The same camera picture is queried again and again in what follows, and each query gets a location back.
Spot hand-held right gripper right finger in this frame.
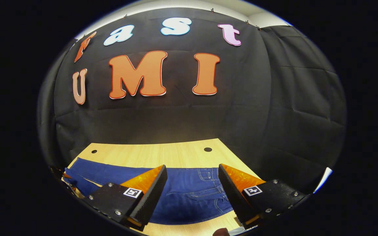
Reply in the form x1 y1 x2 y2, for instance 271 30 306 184
218 164 307 230

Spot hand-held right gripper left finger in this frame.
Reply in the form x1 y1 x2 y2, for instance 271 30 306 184
83 165 168 231

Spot blue denim jeans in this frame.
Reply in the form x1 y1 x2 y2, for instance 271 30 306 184
63 157 239 225

